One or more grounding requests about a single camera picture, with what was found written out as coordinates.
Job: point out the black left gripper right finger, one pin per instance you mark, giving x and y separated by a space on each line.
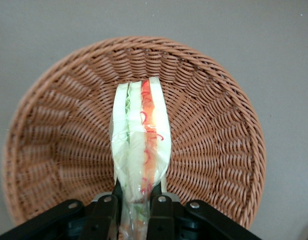
188 220

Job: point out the round brown wicker basket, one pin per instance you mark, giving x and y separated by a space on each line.
213 125

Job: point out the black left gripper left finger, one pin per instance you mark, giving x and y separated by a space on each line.
69 220

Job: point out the triangle sandwich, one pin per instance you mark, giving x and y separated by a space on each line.
141 140

